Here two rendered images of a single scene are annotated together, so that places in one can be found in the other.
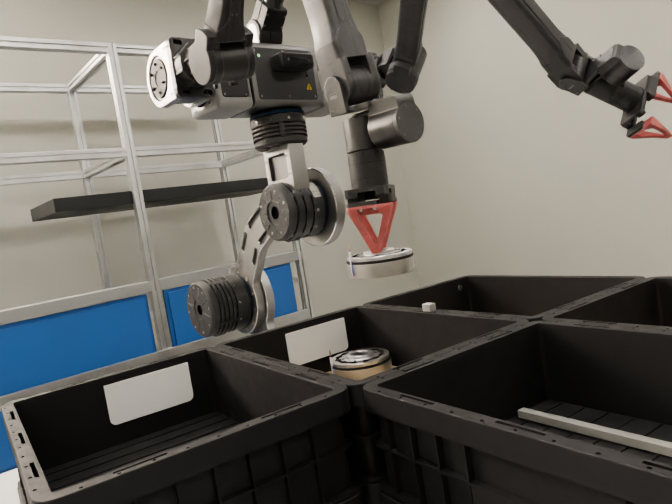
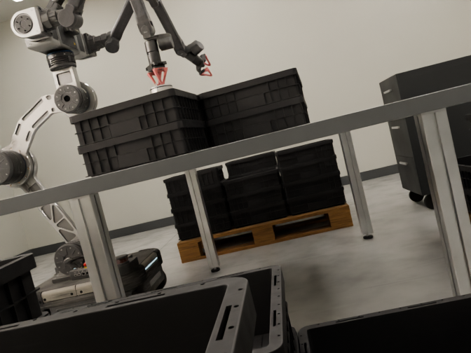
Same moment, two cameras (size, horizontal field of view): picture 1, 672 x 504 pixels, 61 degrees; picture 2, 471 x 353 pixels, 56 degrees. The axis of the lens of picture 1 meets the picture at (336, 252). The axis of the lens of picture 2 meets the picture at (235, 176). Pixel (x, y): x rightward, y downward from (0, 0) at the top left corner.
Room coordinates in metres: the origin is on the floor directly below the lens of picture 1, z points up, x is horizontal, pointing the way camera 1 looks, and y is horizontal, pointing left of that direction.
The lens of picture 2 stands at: (-0.73, 1.20, 0.68)
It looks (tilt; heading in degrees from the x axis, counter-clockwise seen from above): 3 degrees down; 315
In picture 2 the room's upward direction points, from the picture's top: 14 degrees counter-clockwise
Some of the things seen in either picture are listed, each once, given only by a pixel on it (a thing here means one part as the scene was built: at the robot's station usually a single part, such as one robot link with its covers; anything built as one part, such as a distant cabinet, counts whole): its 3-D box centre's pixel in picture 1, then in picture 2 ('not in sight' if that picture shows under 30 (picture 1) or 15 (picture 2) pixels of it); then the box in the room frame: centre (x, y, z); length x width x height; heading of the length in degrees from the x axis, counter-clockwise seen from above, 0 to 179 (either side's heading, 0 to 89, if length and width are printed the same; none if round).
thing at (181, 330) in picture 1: (240, 329); not in sight; (2.84, 0.54, 0.60); 0.72 x 0.03 x 0.56; 129
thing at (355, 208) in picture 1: (374, 221); (159, 75); (0.87, -0.06, 1.09); 0.07 x 0.07 x 0.09; 77
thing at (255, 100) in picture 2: (629, 442); (254, 99); (0.49, -0.23, 0.87); 0.40 x 0.30 x 0.11; 34
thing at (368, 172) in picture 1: (368, 175); (154, 60); (0.88, -0.07, 1.16); 0.10 x 0.07 x 0.07; 167
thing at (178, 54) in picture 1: (198, 63); (50, 19); (1.18, 0.22, 1.45); 0.09 x 0.08 x 0.12; 129
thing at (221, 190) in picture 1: (169, 197); not in sight; (2.93, 0.80, 1.32); 1.20 x 0.45 x 0.06; 129
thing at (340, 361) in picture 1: (360, 357); not in sight; (0.96, -0.01, 0.86); 0.10 x 0.10 x 0.01
